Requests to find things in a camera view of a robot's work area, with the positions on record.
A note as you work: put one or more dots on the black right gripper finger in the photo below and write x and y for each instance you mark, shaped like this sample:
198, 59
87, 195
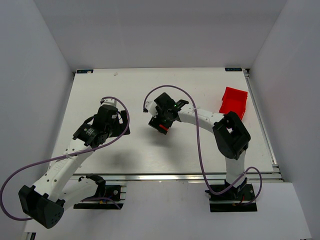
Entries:
168, 122
154, 123

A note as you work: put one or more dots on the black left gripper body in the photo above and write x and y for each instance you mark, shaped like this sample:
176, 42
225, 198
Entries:
122, 125

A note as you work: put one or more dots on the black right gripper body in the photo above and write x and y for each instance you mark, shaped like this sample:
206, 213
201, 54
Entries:
161, 121

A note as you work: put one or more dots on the red wood block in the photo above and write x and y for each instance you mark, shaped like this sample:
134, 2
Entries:
163, 128

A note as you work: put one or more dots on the red plastic bin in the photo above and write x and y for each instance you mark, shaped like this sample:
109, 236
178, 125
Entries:
234, 100

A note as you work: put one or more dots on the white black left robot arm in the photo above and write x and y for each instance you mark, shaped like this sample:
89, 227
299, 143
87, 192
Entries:
47, 199

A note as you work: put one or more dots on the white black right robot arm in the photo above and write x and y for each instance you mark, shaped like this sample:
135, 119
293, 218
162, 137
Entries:
231, 136

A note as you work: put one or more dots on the blue corner label left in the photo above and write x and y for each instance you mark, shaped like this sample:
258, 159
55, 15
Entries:
84, 71

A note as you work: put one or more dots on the blue corner label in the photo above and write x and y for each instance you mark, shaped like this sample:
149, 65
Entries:
233, 69
84, 71

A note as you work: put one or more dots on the blue corner label right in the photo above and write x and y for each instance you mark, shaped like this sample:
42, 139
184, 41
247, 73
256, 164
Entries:
233, 69

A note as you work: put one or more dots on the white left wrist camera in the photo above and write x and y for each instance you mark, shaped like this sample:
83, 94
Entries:
109, 102

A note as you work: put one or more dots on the aluminium table edge rail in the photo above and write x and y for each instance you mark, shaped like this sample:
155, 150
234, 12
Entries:
183, 177

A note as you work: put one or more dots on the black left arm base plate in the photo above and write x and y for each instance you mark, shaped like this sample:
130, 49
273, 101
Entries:
113, 199

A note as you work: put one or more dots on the right side aluminium rail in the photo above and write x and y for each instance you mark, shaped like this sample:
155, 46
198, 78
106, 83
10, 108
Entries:
265, 135

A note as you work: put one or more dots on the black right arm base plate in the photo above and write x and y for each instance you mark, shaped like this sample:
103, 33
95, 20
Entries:
229, 202

